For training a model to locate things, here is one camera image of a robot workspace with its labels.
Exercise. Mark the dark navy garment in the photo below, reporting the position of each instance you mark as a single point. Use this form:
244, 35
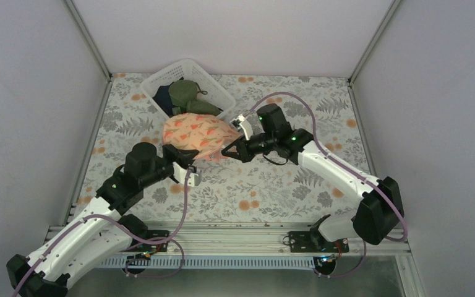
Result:
163, 100

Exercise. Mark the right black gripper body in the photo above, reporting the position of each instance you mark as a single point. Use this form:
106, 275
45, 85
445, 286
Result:
270, 138

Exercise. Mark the floral patterned table mat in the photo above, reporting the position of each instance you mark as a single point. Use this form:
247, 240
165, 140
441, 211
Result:
320, 103

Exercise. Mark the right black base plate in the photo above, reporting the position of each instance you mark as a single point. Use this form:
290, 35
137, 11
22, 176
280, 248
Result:
308, 242

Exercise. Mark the white slotted cable duct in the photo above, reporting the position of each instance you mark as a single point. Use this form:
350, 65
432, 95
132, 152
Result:
226, 262

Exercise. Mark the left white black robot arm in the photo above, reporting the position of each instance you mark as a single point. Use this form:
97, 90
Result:
103, 227

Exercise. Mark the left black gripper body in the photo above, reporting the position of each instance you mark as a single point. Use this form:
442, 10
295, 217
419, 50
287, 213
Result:
167, 150

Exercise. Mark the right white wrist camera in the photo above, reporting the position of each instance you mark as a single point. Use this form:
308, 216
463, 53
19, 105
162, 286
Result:
242, 124

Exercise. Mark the green bra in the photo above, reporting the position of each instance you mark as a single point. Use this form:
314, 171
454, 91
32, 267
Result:
185, 97

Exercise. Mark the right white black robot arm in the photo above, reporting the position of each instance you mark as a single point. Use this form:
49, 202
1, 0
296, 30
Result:
378, 201

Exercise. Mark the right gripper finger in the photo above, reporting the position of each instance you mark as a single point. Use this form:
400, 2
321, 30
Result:
238, 146
241, 155

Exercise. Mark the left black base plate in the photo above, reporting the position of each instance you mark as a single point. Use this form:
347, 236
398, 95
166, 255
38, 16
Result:
152, 235

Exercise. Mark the aluminium rail frame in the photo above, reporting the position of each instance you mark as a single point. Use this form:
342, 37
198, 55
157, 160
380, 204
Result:
233, 231

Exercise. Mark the peach floral mesh laundry bag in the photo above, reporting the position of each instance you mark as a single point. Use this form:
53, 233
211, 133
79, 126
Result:
203, 132

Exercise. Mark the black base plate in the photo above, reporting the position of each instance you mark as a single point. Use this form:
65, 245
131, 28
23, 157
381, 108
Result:
152, 235
308, 242

